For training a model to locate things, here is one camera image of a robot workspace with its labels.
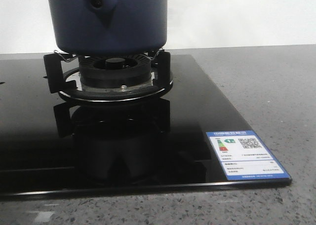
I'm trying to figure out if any black pot support grate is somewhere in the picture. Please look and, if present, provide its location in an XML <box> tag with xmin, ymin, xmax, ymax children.
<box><xmin>43</xmin><ymin>49</ymin><xmax>171</xmax><ymax>94</ymax></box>

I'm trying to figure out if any dark blue cooking pot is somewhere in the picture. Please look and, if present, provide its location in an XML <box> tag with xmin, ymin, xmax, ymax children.
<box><xmin>48</xmin><ymin>0</ymin><xmax>167</xmax><ymax>56</ymax></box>

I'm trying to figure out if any round gas burner head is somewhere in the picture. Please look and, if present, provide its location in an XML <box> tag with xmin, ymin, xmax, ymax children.
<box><xmin>58</xmin><ymin>53</ymin><xmax>174</xmax><ymax>104</ymax></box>

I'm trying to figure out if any blue energy label sticker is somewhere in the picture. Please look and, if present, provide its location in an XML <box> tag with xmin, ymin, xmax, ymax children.
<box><xmin>206</xmin><ymin>130</ymin><xmax>290</xmax><ymax>181</ymax></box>

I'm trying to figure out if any black glass gas stove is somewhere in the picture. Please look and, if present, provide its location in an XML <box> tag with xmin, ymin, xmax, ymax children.
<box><xmin>0</xmin><ymin>55</ymin><xmax>292</xmax><ymax>199</ymax></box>

